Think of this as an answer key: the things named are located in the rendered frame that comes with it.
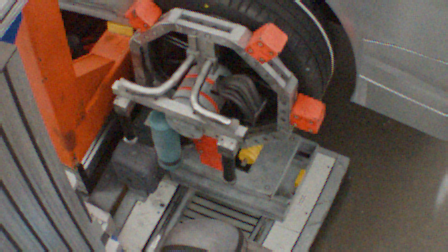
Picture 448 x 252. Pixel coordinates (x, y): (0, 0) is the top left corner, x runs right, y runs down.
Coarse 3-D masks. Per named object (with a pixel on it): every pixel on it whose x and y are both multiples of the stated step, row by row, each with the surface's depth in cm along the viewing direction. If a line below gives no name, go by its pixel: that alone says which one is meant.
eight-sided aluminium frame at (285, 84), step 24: (168, 24) 191; (192, 24) 189; (216, 24) 190; (144, 48) 216; (240, 48) 186; (144, 72) 220; (264, 72) 191; (288, 72) 194; (168, 96) 233; (288, 96) 194; (288, 120) 204
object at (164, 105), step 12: (120, 96) 197; (132, 96) 194; (144, 96) 193; (156, 96) 193; (156, 108) 193; (168, 108) 190; (180, 108) 190; (192, 120) 189; (204, 120) 188; (216, 132) 188; (228, 132) 186; (240, 132) 185
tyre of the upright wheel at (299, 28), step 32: (160, 0) 198; (192, 0) 192; (224, 0) 187; (256, 0) 188; (288, 0) 194; (288, 32) 189; (320, 32) 200; (288, 64) 196; (320, 64) 200; (320, 96) 207
